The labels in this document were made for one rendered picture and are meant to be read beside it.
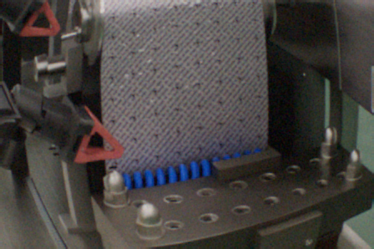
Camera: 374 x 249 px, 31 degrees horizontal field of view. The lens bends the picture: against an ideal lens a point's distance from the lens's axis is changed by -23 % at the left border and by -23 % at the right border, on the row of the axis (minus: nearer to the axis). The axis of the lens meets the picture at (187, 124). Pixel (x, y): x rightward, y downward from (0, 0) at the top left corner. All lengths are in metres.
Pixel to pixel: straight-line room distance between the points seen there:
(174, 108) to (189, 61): 0.06
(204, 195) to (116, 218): 0.14
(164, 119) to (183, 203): 0.12
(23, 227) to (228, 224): 0.40
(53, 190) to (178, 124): 0.34
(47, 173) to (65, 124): 0.40
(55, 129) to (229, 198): 0.24
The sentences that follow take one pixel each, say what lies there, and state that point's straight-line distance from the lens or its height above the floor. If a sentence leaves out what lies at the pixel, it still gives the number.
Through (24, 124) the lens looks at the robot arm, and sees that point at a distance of 1.00.
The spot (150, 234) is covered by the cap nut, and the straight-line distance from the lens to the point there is 0.93.
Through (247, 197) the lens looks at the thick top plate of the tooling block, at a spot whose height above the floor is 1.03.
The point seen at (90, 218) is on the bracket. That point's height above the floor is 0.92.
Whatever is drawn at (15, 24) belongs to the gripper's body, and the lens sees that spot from 1.02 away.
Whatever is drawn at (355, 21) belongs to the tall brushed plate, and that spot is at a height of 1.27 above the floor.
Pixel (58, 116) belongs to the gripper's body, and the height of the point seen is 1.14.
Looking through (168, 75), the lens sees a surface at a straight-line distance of 1.06.
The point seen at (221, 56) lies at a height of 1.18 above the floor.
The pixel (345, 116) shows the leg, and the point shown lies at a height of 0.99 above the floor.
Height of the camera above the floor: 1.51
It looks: 23 degrees down
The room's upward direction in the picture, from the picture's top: 1 degrees counter-clockwise
